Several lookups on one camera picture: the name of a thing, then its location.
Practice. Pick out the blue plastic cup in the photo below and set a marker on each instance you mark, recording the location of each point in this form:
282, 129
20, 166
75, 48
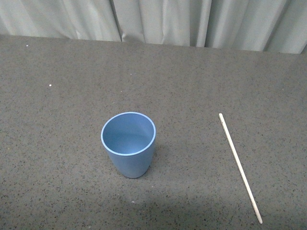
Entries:
129, 139

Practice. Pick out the white chopstick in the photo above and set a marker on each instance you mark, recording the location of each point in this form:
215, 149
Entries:
240, 168

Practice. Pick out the grey pleated curtain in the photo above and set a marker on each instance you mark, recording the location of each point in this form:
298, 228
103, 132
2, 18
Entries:
257, 25

